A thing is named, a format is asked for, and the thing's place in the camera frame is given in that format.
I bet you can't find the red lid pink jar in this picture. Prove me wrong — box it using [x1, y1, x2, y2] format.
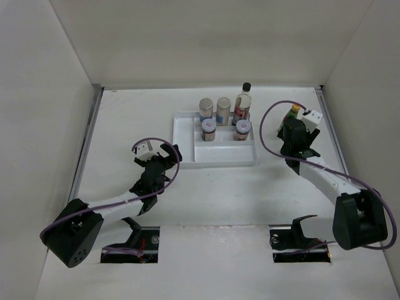
[233, 119, 251, 141]

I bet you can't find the blue label spice jar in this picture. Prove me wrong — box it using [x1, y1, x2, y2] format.
[199, 97, 214, 122]

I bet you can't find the tall dark soy sauce bottle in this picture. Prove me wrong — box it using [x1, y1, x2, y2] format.
[232, 82, 252, 126]

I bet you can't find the pink label spice jar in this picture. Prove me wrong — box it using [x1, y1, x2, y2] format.
[216, 97, 231, 126]

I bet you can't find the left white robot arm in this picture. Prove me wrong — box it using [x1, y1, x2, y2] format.
[39, 139, 183, 268]

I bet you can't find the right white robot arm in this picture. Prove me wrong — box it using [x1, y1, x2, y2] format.
[278, 117, 388, 250]

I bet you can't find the red cap chili sauce bottle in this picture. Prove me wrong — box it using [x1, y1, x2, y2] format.
[278, 104, 301, 131]

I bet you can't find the white divided organizer tray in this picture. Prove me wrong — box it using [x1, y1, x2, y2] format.
[172, 111, 257, 169]

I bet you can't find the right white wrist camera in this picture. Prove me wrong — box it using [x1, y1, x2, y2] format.
[301, 110, 323, 133]

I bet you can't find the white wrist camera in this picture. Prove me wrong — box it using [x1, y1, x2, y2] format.
[301, 110, 323, 133]
[132, 141, 156, 161]

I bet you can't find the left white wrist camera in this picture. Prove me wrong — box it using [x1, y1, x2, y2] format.
[132, 141, 156, 161]

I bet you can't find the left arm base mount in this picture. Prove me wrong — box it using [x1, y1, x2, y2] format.
[100, 217, 161, 264]

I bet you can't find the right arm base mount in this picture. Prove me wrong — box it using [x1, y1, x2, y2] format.
[269, 215, 333, 263]

